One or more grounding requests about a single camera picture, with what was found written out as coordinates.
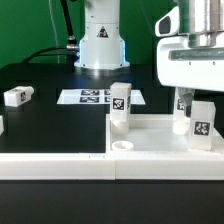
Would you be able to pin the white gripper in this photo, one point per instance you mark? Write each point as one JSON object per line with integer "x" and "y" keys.
{"x": 181, "y": 66}

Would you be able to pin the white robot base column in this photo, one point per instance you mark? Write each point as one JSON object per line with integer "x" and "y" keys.
{"x": 101, "y": 49}

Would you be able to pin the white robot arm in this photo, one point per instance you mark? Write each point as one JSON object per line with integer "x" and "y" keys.
{"x": 198, "y": 20}

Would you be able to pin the white left fence piece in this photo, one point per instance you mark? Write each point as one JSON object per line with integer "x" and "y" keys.
{"x": 1, "y": 125}

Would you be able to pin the white marker base plate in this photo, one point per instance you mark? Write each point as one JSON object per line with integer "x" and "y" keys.
{"x": 84, "y": 96}

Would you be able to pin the white square table top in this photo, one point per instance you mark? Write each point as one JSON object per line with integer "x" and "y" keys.
{"x": 153, "y": 134}

